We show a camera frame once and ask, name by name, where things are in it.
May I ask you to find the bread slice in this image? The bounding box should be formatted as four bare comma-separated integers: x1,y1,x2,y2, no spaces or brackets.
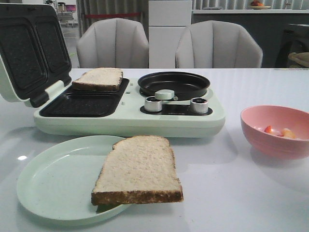
91,135,183,205
72,68,123,92

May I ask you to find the red shrimp piece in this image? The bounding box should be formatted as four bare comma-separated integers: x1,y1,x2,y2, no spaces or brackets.
264,125,282,136

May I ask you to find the pink plastic bowl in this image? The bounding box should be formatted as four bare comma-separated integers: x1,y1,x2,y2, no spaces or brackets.
240,105,309,160

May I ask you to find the orange shrimp piece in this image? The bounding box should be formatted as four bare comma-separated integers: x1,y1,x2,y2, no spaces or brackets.
281,128,296,139

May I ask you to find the green sandwich maker lid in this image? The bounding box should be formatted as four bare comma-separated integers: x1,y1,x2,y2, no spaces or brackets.
0,3,71,108

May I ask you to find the green breakfast maker base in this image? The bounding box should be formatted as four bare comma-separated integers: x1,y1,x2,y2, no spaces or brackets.
34,78,225,138

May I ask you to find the left silver control knob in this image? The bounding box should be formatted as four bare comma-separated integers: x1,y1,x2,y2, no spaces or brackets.
144,96,163,113

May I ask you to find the silver control knob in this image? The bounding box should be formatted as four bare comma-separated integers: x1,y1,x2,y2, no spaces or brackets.
144,96,163,113
189,98,209,114

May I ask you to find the black round frying pan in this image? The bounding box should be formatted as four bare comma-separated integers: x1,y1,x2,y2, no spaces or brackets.
138,71,211,101

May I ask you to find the right silver control knob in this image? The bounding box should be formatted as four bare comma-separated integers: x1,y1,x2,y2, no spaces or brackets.
189,98,209,114

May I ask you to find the left beige upholstered chair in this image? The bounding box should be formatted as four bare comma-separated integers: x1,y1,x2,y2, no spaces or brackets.
77,18,149,68

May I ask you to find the beige upholstered chair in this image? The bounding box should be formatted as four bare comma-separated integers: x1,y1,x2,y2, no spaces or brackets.
77,18,149,68
175,20,263,68

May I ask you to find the right beige upholstered chair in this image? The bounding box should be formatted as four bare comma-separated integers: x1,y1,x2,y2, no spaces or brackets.
175,20,263,68

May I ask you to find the white cabinet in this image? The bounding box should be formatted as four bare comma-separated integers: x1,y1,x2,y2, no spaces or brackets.
148,0,192,69

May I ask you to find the light green round plate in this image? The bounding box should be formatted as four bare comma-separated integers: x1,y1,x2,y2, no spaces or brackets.
17,135,129,226

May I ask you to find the fruit plate on counter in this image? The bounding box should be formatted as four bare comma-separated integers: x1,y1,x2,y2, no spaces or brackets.
249,0,271,10

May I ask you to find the grey kitchen counter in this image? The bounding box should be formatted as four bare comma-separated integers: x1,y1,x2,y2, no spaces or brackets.
192,9,309,68

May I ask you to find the beige cushion at right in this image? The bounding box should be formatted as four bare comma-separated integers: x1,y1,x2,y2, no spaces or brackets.
288,52,309,68

